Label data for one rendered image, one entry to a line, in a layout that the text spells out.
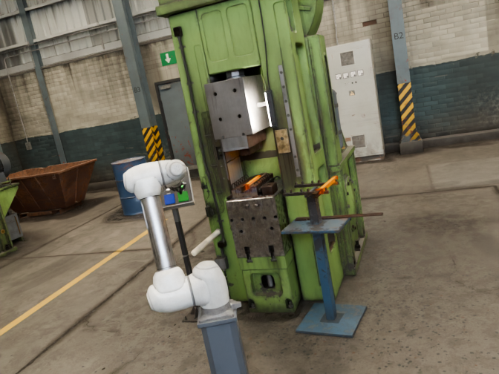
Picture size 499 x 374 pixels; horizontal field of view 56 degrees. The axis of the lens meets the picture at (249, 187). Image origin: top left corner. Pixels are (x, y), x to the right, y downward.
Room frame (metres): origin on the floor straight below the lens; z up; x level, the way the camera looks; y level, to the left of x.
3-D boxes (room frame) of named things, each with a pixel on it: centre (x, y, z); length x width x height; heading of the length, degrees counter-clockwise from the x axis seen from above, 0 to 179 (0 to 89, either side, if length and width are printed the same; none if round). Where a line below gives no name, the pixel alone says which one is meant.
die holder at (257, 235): (3.53, -0.09, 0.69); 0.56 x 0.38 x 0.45; 158
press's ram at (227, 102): (3.52, -0.07, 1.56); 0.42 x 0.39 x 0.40; 158
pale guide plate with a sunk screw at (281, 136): (3.35, -0.30, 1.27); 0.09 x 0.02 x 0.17; 68
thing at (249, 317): (3.30, 0.06, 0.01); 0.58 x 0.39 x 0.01; 68
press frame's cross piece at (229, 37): (3.66, -0.13, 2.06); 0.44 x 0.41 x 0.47; 158
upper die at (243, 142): (3.54, -0.03, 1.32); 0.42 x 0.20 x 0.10; 158
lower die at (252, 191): (3.54, -0.03, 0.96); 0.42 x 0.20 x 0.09; 158
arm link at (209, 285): (2.24, 0.30, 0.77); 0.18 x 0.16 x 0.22; 102
